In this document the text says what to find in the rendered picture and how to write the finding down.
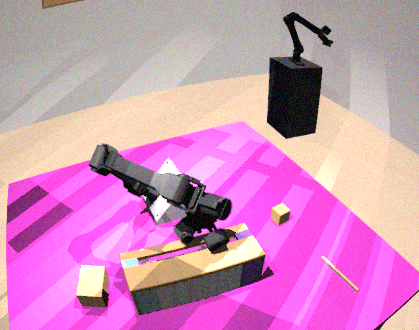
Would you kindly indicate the cream thin rod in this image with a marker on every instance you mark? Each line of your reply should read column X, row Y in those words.
column 340, row 274

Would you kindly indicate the small tan cube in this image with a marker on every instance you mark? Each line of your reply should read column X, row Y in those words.
column 280, row 214

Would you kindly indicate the small brown block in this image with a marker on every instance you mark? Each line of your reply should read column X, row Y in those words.
column 93, row 286

